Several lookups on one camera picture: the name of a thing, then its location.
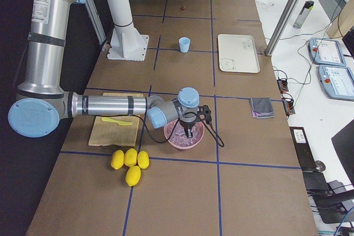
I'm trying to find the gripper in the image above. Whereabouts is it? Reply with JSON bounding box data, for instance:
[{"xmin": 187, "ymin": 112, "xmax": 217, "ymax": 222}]
[{"xmin": 179, "ymin": 114, "xmax": 197, "ymax": 138}]

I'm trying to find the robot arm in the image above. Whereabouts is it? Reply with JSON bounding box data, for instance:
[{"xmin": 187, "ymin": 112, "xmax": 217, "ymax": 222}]
[{"xmin": 8, "ymin": 0, "xmax": 199, "ymax": 138}]

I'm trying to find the pink bowl of ice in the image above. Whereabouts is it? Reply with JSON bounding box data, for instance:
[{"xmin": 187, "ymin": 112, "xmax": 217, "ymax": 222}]
[{"xmin": 164, "ymin": 120, "xmax": 204, "ymax": 150}]

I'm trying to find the light blue plastic cup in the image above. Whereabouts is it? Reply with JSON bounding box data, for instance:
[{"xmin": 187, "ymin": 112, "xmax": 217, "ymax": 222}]
[{"xmin": 179, "ymin": 36, "xmax": 191, "ymax": 53}]

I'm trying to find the yellow lemon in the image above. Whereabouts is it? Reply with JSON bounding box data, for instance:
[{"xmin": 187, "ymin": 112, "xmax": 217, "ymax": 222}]
[
  {"xmin": 124, "ymin": 148, "xmax": 138, "ymax": 167},
  {"xmin": 137, "ymin": 150, "xmax": 150, "ymax": 169},
  {"xmin": 125, "ymin": 165, "xmax": 142, "ymax": 187},
  {"xmin": 111, "ymin": 150, "xmax": 124, "ymax": 170}
]

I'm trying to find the yellow plastic knife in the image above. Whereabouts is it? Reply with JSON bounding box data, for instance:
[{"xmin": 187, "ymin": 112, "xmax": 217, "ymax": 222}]
[{"xmin": 101, "ymin": 117, "xmax": 133, "ymax": 126}]

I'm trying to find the grey folded cloth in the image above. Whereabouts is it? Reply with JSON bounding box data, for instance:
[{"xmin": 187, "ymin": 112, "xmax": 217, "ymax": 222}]
[{"xmin": 250, "ymin": 97, "xmax": 275, "ymax": 119}]

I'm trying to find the wooden cutting board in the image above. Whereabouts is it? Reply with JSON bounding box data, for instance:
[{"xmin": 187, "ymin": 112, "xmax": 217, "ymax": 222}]
[{"xmin": 85, "ymin": 92, "xmax": 146, "ymax": 147}]

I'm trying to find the cream bear tray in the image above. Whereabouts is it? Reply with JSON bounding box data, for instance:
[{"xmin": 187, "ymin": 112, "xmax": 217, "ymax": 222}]
[{"xmin": 217, "ymin": 34, "xmax": 260, "ymax": 74}]

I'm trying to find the black usb hub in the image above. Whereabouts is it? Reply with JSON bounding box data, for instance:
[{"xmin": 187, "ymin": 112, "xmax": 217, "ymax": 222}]
[
  {"xmin": 277, "ymin": 78, "xmax": 289, "ymax": 93},
  {"xmin": 282, "ymin": 94, "xmax": 295, "ymax": 118}
]

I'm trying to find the white pillar with base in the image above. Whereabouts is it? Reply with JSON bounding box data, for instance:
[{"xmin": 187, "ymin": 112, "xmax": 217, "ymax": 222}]
[{"xmin": 107, "ymin": 0, "xmax": 149, "ymax": 61}]

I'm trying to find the black box with label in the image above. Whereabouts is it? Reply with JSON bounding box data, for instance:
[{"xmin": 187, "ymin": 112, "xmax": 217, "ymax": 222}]
[{"xmin": 289, "ymin": 127, "xmax": 316, "ymax": 172}]

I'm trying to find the lower blue teach pendant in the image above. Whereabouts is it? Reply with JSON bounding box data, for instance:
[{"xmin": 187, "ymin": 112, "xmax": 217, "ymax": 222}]
[{"xmin": 318, "ymin": 65, "xmax": 353, "ymax": 101}]

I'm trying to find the blue teach pendant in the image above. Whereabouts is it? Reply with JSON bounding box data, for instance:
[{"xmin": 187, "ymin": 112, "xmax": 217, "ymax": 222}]
[
  {"xmin": 318, "ymin": 65, "xmax": 353, "ymax": 101},
  {"xmin": 309, "ymin": 38, "xmax": 346, "ymax": 66}
]

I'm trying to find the upper blue teach pendant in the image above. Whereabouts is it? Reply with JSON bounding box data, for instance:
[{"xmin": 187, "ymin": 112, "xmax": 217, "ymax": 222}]
[{"xmin": 309, "ymin": 38, "xmax": 346, "ymax": 66}]

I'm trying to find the clear water bottle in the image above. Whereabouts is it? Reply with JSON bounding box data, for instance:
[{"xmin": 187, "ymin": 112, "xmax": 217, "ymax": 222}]
[{"xmin": 293, "ymin": 1, "xmax": 314, "ymax": 29}]

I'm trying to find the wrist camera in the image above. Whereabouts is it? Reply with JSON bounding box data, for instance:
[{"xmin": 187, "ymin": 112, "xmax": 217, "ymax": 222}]
[{"xmin": 197, "ymin": 105, "xmax": 212, "ymax": 125}]

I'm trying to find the aluminium frame post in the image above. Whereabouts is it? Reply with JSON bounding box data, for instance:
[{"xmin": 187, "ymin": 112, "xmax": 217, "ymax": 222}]
[{"xmin": 264, "ymin": 0, "xmax": 299, "ymax": 56}]

